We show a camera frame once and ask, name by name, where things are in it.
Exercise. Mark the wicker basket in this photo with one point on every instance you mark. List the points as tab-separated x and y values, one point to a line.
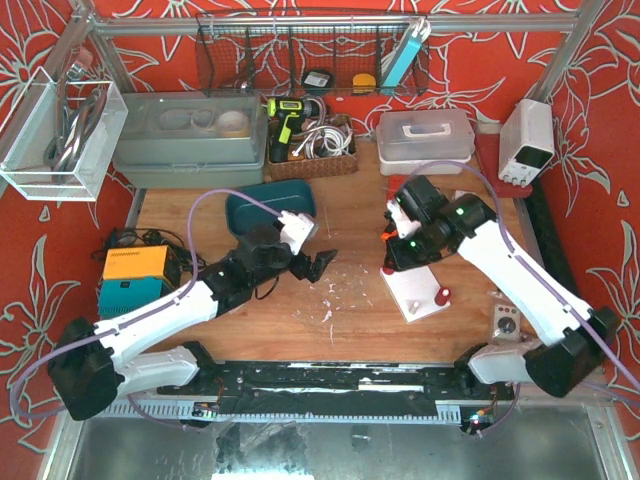
306	169

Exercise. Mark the green yellow cordless drill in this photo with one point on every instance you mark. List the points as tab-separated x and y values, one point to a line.
290	114

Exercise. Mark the clear acrylic box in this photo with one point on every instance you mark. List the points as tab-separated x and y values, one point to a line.
57	143

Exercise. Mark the beige control box with knob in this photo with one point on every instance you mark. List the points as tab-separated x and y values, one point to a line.
506	323

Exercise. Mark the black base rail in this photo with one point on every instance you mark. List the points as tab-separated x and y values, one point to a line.
341	389

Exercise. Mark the orange black screwdriver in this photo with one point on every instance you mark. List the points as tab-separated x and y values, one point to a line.
385	236

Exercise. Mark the orange teal device box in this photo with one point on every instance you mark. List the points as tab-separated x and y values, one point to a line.
135	276

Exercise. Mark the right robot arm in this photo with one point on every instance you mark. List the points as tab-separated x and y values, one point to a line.
573	338

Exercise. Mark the white peg base plate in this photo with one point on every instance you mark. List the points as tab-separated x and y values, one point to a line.
413	292

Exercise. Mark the black tape measure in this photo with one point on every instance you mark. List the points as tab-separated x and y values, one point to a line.
317	82

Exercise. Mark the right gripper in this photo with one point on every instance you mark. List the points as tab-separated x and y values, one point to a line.
396	255

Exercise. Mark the teal plastic tray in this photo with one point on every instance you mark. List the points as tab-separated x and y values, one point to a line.
293	195

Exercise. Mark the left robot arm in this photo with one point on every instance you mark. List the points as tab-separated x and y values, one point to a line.
96	363

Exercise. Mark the white power supply unit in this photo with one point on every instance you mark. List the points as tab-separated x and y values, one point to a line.
526	143

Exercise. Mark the red tray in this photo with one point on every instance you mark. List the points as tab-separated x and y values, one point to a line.
487	153

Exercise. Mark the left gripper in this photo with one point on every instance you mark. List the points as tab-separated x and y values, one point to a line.
300	265

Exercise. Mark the orange cube power socket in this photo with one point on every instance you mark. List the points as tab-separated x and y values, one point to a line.
395	182

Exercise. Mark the white plastic storage box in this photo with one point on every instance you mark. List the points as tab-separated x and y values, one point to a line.
408	139

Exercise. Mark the blue white book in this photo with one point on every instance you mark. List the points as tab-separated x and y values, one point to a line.
395	64

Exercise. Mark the black wire basket shelf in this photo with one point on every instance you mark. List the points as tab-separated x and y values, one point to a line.
267	53

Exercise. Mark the yellow tape measure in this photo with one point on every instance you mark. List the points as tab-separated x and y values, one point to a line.
363	84

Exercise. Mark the grey plastic storage box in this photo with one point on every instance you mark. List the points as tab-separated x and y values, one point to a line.
188	140

